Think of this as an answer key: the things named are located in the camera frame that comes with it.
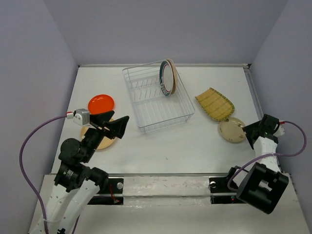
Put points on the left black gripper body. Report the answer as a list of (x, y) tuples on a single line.
[(94, 137)]

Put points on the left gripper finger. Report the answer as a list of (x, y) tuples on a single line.
[(118, 127), (99, 120)]

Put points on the white plate with green rim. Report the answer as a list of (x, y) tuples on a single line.
[(166, 78)]

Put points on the beige plate with leaf design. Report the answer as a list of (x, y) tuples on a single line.
[(175, 76)]

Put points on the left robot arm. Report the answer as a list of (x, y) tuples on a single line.
[(75, 183)]

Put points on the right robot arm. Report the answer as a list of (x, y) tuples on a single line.
[(260, 183)]

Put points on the orange translucent plate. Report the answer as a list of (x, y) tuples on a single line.
[(100, 104)]

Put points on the tan round plate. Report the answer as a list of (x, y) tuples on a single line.
[(104, 144)]

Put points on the small cream plate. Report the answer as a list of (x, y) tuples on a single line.
[(231, 129)]

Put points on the yellow bamboo-pattern rectangular plate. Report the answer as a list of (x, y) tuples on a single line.
[(215, 104)]

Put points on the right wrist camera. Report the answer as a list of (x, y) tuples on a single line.
[(281, 130)]

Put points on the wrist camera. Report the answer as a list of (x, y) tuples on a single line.
[(82, 117), (281, 130)]

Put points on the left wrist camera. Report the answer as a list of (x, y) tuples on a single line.
[(82, 117)]

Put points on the white wire dish rack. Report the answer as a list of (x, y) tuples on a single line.
[(152, 109)]

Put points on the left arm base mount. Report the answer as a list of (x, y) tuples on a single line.
[(111, 195)]

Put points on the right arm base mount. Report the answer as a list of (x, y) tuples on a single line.
[(220, 194)]

